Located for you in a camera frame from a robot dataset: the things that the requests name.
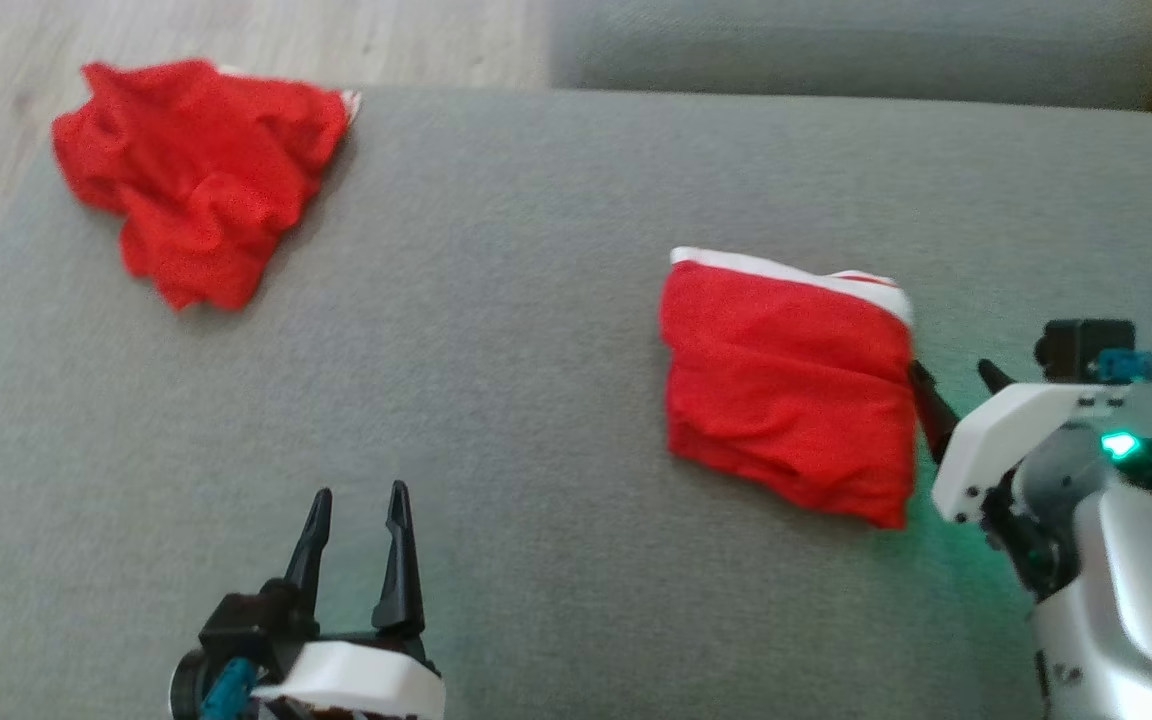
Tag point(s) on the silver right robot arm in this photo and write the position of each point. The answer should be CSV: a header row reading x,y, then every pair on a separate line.
x,y
1116,610

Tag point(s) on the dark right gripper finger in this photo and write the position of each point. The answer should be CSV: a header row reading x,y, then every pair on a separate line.
x,y
996,378
936,420

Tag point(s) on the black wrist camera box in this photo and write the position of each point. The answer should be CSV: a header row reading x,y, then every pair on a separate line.
x,y
231,625
1071,345

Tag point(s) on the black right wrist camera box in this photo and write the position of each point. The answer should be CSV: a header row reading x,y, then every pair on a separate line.
x,y
1071,345

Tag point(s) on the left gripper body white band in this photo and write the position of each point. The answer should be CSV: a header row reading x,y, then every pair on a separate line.
x,y
356,680

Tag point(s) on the grey sofa seat cushion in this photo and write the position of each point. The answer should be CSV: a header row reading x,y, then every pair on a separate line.
x,y
836,45

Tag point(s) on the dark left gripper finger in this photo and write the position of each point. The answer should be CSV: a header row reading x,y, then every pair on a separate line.
x,y
399,580
308,565

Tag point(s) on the red jersey white trim lettering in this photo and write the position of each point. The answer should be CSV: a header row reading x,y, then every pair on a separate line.
x,y
196,170

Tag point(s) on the red shorts white waistband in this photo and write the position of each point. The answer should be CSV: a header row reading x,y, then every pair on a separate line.
x,y
786,400

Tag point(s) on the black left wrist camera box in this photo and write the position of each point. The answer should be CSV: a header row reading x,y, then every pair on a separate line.
x,y
231,625

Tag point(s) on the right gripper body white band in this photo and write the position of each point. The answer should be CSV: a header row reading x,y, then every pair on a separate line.
x,y
996,440

